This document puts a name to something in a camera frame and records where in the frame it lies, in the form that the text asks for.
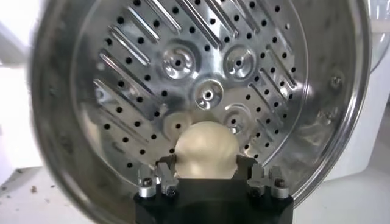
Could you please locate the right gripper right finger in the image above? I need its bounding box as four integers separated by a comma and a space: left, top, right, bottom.
236, 155, 290, 200

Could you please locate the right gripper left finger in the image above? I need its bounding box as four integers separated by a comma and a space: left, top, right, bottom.
136, 153, 180, 199

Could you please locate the white steamed baozi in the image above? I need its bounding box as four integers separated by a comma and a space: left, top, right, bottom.
174, 121, 240, 180

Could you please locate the glass pot lid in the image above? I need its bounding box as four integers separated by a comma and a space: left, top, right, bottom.
367, 0, 390, 72

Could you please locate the stainless steel steamer basket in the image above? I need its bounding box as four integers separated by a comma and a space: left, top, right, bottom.
29, 0, 372, 224

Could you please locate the white electric cooking pot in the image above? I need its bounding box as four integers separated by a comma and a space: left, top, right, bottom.
0, 21, 390, 183

